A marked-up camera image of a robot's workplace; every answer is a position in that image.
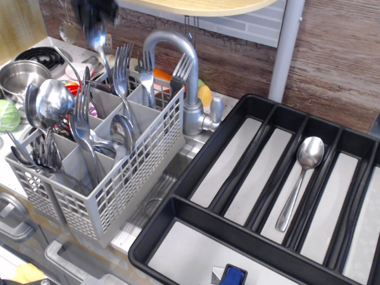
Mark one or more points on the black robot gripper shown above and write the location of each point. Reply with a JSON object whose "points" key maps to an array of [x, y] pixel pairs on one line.
{"points": [[91, 12]]}

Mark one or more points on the big steel spoon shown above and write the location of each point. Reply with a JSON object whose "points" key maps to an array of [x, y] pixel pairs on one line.
{"points": [[96, 38]]}

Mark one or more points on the large steel ladle spoon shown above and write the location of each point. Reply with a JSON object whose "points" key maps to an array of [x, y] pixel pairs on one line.
{"points": [[53, 102]]}

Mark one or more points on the steel spoon centre compartment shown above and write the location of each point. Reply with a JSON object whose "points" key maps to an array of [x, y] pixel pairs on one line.
{"points": [[122, 137]]}

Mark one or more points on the grey plastic cutlery basket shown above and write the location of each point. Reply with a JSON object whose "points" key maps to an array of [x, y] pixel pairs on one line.
{"points": [[122, 184]]}

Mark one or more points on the steel spoon in tray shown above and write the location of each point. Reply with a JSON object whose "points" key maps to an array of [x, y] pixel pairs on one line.
{"points": [[309, 156]]}

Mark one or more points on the black cutlery tray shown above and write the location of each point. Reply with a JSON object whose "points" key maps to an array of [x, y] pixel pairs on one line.
{"points": [[224, 208]]}

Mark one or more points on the hanging steel strainer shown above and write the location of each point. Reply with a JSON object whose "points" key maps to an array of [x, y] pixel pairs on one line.
{"points": [[67, 30]]}

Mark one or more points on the hanging small steel grater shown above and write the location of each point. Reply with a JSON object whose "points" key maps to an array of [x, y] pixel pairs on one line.
{"points": [[108, 47]]}

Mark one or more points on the tall steel fork middle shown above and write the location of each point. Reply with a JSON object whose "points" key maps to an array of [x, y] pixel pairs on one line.
{"points": [[121, 75]]}

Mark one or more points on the black stove burner coil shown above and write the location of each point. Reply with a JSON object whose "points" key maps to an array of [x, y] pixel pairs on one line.
{"points": [[47, 56]]}

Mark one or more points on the steel fork back compartment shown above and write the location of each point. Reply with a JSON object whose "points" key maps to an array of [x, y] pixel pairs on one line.
{"points": [[145, 70]]}

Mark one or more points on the steel fork compartment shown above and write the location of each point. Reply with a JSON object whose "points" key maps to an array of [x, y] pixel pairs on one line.
{"points": [[80, 128], [145, 70]]}

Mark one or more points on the orange toy carrot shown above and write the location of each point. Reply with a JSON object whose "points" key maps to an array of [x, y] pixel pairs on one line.
{"points": [[162, 75]]}

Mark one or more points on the steel cooking pot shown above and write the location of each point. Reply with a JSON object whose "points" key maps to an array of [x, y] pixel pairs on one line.
{"points": [[17, 75]]}

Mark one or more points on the steel fork near faucet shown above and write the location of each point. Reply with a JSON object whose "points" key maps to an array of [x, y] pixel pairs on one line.
{"points": [[180, 74]]}

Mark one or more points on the steel fork front compartment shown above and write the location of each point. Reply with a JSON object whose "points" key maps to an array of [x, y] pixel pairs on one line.
{"points": [[80, 128]]}

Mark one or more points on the light wooden shelf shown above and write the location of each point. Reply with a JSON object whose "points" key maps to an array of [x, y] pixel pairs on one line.
{"points": [[204, 8]]}

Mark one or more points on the green toy cabbage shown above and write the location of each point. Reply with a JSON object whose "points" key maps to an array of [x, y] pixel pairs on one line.
{"points": [[10, 116]]}

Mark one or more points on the yellow toy corn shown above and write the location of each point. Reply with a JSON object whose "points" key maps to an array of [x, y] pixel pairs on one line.
{"points": [[205, 95]]}

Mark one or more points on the silver sink faucet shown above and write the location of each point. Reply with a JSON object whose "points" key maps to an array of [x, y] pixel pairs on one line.
{"points": [[195, 120]]}

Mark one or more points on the steel forks left compartment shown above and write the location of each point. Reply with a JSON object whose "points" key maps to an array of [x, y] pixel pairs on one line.
{"points": [[45, 157]]}

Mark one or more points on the blue black object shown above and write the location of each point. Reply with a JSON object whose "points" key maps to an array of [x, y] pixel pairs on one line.
{"points": [[228, 275]]}

